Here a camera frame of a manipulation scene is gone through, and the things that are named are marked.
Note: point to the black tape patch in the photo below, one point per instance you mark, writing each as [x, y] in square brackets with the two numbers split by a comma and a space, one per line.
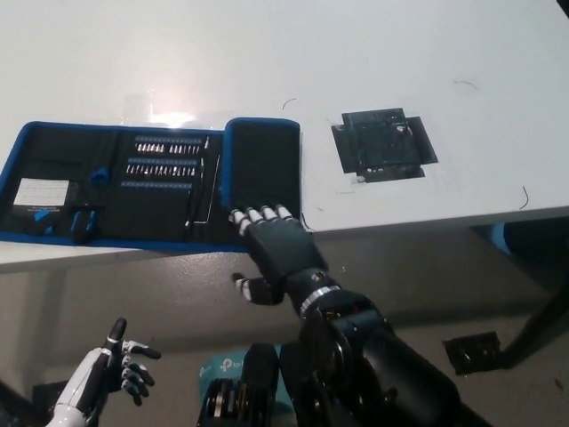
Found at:
[382, 144]

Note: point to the black and blue tool block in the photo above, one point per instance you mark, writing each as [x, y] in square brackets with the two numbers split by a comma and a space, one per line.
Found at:
[84, 224]

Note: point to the blue suction cup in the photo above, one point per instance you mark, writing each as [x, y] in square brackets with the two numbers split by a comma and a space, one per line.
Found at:
[98, 175]

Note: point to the blue triangular pick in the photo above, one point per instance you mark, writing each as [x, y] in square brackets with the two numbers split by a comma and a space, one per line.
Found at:
[41, 215]

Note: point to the black toolkit pouch blue trim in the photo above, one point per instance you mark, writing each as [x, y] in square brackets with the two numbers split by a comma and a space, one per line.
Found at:
[262, 155]

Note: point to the black table leg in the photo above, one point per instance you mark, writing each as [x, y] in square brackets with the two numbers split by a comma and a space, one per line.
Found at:
[538, 324]

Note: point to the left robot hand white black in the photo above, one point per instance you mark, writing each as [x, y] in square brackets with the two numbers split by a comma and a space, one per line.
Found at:
[86, 378]

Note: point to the metal tweezers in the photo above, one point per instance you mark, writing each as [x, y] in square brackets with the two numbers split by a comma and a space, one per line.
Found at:
[197, 187]

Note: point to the teal tp-link box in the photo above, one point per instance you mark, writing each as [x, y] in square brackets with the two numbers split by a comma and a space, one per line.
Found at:
[222, 369]

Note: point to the blue object under desk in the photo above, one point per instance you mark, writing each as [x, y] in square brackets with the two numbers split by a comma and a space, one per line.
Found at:
[500, 238]

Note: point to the blue bit holder strip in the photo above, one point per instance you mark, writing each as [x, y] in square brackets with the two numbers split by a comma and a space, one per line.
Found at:
[156, 185]
[166, 144]
[162, 165]

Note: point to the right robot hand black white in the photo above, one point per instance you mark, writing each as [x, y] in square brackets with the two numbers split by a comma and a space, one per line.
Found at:
[280, 249]

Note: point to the small blue pick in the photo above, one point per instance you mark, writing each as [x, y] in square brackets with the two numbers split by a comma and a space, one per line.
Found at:
[49, 230]

